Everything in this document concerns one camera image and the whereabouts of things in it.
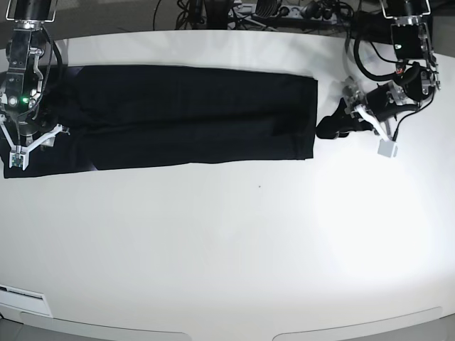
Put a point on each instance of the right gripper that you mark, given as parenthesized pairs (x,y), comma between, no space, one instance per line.
(36,128)

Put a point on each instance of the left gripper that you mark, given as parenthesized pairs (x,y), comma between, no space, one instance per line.
(384,102)

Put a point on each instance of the black T-shirt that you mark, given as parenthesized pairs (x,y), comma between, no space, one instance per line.
(143,116)

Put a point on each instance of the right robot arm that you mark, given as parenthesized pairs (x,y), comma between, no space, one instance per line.
(35,68)

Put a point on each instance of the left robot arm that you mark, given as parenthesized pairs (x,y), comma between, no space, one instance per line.
(407,90)

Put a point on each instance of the black box on floor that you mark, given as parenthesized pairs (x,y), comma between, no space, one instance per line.
(374,26)

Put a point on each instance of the white power strip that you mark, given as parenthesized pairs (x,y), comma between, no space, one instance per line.
(314,10)

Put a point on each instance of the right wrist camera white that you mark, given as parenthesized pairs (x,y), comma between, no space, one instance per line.
(18,160)

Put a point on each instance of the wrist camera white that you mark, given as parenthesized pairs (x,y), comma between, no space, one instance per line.
(387,148)
(18,160)

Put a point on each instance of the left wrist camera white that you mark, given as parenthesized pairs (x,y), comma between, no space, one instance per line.
(387,148)

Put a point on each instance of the black center stand post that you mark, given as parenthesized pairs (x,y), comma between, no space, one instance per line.
(216,14)

